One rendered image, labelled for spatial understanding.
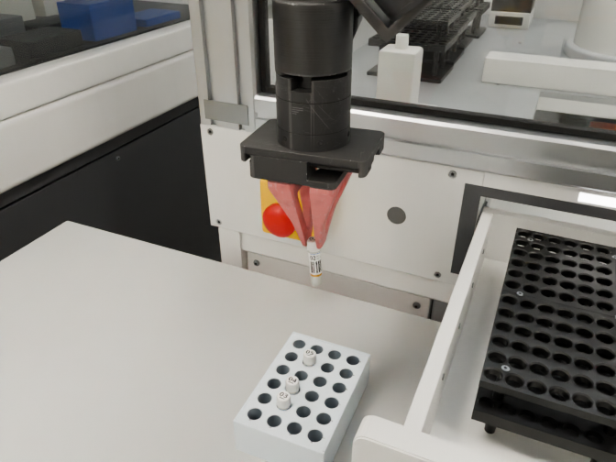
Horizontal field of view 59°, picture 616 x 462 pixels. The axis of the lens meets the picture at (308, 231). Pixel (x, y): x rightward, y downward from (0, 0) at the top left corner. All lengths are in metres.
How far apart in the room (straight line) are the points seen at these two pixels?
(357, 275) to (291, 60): 0.36
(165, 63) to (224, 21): 0.55
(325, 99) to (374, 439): 0.23
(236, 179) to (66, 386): 0.30
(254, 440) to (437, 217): 0.30
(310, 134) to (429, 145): 0.20
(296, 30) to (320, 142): 0.08
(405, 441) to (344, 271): 0.40
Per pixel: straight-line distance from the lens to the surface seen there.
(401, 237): 0.64
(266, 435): 0.49
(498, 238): 0.63
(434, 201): 0.61
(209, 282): 0.72
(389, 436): 0.32
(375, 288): 0.71
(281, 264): 0.75
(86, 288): 0.75
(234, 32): 0.64
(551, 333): 0.46
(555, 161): 0.58
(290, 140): 0.42
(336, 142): 0.42
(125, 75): 1.10
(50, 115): 0.98
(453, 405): 0.47
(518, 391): 0.40
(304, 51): 0.39
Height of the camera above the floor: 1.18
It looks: 31 degrees down
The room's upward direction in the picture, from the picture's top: straight up
